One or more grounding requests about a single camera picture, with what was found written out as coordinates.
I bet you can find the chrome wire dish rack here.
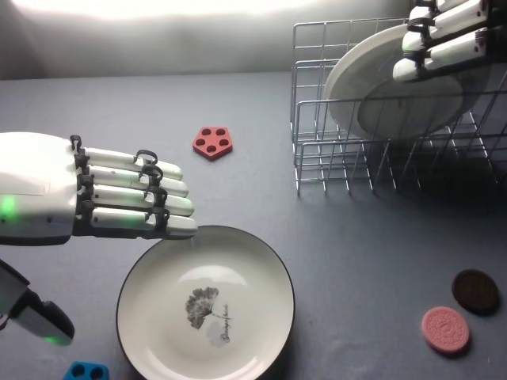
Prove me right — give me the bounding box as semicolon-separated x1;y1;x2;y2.
290;17;507;198

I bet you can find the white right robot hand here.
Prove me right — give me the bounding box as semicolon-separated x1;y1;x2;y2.
391;0;507;96

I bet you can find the white backdrop curtain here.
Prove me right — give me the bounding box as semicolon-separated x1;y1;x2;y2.
0;0;507;82

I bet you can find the blue pentagon block with holes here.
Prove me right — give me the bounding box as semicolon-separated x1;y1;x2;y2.
63;360;110;380

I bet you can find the brown sandwich cookie toy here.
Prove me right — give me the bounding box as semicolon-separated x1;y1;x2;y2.
452;268;501;316

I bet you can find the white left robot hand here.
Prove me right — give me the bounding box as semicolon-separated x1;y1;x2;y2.
0;131;198;347

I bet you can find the red pentagon block with holes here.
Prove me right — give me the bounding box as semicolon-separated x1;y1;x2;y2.
191;126;236;162

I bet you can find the pink sandwich cookie toy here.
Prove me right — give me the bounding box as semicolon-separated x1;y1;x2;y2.
420;306;473;359

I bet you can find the white plate with two leaves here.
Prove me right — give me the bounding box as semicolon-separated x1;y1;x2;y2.
322;25;477;140

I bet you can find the grey table cloth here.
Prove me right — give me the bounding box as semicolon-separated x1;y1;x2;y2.
0;70;507;380

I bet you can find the white plate with one leaf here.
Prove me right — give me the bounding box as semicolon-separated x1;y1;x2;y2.
115;225;297;380

